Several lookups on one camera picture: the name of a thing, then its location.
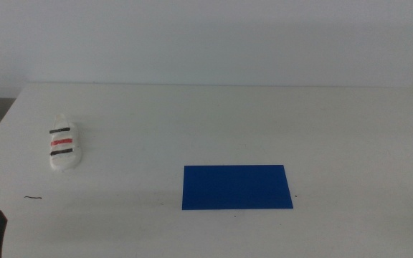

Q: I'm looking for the blue rectangular mat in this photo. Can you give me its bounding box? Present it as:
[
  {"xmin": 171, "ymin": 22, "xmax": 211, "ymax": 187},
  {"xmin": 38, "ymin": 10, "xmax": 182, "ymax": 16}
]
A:
[{"xmin": 181, "ymin": 164, "xmax": 295, "ymax": 211}]

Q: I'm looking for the white sandal with striped straps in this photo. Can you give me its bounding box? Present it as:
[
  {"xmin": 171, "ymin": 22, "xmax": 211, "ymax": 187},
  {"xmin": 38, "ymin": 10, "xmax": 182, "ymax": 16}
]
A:
[{"xmin": 49, "ymin": 113, "xmax": 83, "ymax": 173}]

